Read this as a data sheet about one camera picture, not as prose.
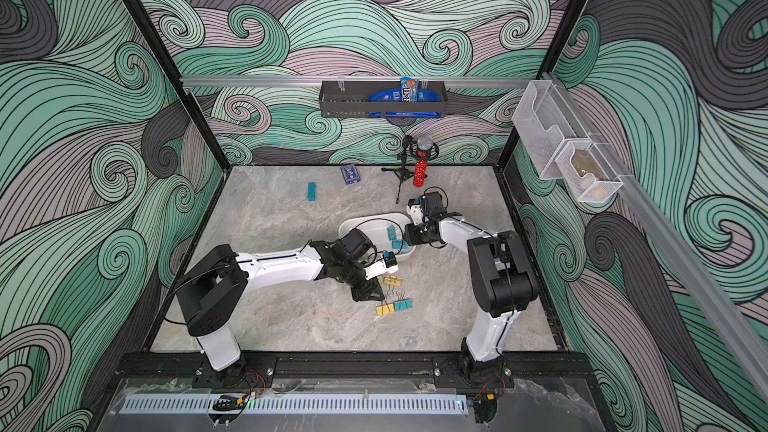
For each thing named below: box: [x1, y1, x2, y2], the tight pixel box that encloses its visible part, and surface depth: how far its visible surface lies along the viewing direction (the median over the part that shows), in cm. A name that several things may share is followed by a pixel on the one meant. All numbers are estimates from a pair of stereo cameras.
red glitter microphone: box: [413, 137, 433, 188], surface depth 96 cm
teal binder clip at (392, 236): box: [387, 225, 408, 250], surface depth 100 cm
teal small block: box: [308, 182, 316, 203], surface depth 116 cm
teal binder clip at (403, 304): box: [393, 298, 413, 312], surface depth 85 cm
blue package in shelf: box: [367, 79, 442, 117], surface depth 94 cm
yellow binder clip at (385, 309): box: [376, 303, 395, 316], surface depth 84 cm
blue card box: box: [340, 164, 361, 185], surface depth 119 cm
